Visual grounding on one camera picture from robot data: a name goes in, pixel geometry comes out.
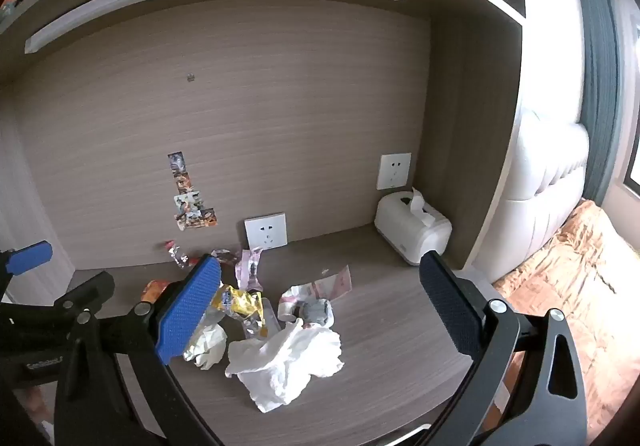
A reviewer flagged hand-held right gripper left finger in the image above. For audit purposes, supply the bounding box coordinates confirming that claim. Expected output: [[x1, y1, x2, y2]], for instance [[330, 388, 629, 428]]
[[55, 253, 223, 446]]

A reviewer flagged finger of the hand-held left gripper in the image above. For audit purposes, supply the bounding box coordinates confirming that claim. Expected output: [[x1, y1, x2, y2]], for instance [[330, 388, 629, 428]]
[[0, 240, 54, 297], [49, 271, 116, 315]]

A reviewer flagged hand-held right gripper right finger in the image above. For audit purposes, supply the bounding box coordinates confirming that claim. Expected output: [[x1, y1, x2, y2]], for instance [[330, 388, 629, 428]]
[[419, 251, 587, 446]]

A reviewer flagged small white paper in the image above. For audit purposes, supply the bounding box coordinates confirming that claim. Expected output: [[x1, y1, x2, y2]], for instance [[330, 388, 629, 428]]
[[182, 313, 229, 371]]

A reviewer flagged yellow snack wrapper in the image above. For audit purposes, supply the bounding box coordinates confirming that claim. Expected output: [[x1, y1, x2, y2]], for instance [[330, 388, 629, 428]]
[[207, 283, 266, 327]]

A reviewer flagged orange wrapper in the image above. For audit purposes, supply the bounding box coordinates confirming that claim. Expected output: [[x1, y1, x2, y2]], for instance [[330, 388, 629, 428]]
[[141, 279, 174, 305]]

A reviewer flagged red and silver wrapper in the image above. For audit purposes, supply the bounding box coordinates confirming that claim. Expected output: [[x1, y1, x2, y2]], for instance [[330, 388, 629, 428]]
[[165, 239, 201, 269]]

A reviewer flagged pink striped wrapper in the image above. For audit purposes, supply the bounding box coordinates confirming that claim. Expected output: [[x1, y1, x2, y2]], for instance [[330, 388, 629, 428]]
[[235, 247, 265, 292]]

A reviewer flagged clear plastic wrapper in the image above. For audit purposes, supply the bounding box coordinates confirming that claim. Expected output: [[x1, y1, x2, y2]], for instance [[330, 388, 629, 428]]
[[242, 298, 284, 340]]

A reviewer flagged white tissue box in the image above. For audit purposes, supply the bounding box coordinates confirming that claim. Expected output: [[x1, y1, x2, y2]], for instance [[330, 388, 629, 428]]
[[374, 192, 453, 267]]

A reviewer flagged white tissue sheet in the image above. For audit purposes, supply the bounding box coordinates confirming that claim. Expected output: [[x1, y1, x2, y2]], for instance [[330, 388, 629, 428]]
[[407, 187, 437, 227]]

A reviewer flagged strip of picture stickers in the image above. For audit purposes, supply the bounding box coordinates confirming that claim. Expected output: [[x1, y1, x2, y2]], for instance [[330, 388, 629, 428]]
[[167, 152, 220, 231]]

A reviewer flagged large white crumpled tissue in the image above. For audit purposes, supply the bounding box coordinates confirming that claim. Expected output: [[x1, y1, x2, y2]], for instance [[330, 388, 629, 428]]
[[225, 318, 345, 414]]

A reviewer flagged grey crumpled wad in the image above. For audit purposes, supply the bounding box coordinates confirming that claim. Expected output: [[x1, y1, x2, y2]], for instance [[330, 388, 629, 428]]
[[298, 298, 334, 327]]

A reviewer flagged pink and white wrapper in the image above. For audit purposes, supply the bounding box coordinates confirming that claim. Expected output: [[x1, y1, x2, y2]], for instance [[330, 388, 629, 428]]
[[278, 265, 353, 323]]

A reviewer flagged bed with orange blanket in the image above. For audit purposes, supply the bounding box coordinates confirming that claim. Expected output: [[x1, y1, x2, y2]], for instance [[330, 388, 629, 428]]
[[492, 198, 640, 429]]

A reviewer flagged white padded headboard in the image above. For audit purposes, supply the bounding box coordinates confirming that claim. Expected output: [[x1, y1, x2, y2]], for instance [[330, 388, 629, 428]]
[[492, 108, 591, 285]]

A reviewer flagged wooden shelf unit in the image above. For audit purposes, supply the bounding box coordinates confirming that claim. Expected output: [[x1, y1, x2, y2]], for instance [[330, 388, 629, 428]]
[[0, 0, 529, 273]]

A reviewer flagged window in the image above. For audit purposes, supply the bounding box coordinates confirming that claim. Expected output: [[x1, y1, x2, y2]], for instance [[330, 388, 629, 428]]
[[620, 23, 640, 199]]

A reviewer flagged grey curtain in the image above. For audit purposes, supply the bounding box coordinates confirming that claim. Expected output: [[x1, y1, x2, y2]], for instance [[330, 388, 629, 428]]
[[575, 0, 622, 207]]

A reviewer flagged white wall socket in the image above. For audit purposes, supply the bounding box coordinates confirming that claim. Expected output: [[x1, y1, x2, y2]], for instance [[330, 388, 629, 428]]
[[376, 153, 413, 191], [244, 212, 289, 251]]

